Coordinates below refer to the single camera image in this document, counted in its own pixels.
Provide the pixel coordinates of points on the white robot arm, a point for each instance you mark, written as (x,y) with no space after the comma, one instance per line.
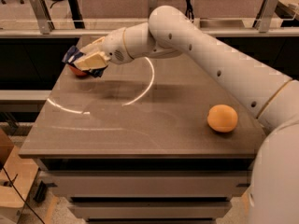
(271,97)

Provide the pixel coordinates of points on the right metal bracket post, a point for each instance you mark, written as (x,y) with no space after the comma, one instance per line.
(263,23)

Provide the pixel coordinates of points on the blue rxbar blueberry wrapper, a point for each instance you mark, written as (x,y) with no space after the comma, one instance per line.
(73,54)

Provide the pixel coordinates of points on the red apple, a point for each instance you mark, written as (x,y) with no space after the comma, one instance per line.
(77,72)

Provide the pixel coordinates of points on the cardboard box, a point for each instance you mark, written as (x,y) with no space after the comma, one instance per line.
(17,176)

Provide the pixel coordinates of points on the metal bracket post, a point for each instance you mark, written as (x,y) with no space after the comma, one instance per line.
(44,22)
(152,4)
(263,23)

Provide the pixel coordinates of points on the left metal bracket post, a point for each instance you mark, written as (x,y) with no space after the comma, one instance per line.
(44,22)

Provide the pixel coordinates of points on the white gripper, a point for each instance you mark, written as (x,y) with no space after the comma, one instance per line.
(114,47)

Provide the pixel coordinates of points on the grey drawer cabinet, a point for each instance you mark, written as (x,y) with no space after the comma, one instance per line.
(148,197)

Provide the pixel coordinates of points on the middle metal bracket post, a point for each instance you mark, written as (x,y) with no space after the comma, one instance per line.
(152,4)

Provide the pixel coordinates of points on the orange fruit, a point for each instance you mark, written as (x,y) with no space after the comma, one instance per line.
(222,118)

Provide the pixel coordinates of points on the metal rail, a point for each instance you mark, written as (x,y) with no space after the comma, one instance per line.
(280,32)

